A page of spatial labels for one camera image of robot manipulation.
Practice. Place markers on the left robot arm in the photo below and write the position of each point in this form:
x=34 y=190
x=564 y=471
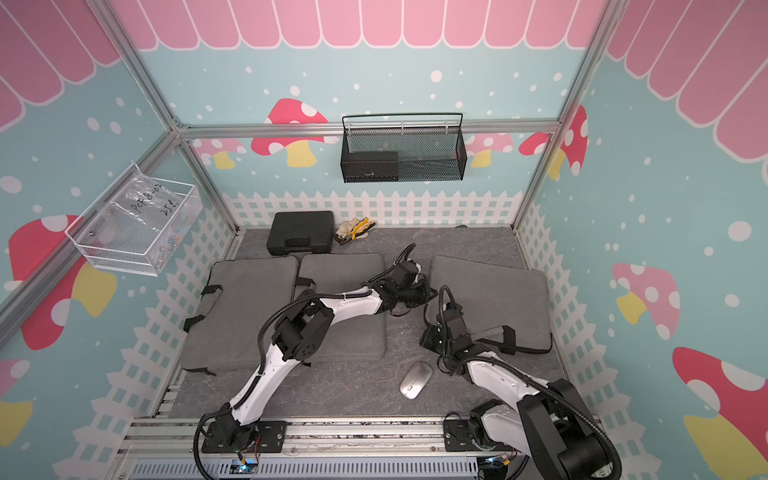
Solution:
x=292 y=335

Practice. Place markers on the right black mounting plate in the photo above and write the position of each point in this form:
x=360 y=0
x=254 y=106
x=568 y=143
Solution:
x=467 y=435

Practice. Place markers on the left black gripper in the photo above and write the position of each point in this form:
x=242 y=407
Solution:
x=426 y=290

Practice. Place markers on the black plastic tool case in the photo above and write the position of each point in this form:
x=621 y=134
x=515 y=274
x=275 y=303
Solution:
x=301 y=232

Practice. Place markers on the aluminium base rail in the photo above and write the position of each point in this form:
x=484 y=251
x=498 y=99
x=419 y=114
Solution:
x=304 y=437

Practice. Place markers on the yellow black pliers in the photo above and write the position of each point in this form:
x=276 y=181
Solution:
x=353 y=229

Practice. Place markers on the grey laptop bag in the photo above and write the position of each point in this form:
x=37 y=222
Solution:
x=358 y=339
x=236 y=302
x=504 y=308

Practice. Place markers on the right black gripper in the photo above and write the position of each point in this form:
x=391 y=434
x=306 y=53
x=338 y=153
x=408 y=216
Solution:
x=427 y=336

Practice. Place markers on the white wire basket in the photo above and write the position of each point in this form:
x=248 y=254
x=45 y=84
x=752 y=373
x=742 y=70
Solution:
x=100 y=258

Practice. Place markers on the clear plastic bag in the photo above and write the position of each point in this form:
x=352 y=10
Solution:
x=148 y=218

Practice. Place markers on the silver mouse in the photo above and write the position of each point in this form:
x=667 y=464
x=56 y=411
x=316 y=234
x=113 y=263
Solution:
x=415 y=380

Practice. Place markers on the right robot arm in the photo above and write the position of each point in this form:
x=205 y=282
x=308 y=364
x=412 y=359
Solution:
x=546 y=420

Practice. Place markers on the black wire mesh basket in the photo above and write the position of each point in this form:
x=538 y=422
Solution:
x=430 y=146

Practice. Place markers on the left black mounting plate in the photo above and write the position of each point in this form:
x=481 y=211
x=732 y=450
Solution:
x=264 y=436

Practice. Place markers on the black mounting plate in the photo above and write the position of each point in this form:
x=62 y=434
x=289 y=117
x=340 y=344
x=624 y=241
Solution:
x=467 y=435
x=264 y=436

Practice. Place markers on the black box in basket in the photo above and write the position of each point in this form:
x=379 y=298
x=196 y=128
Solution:
x=370 y=166

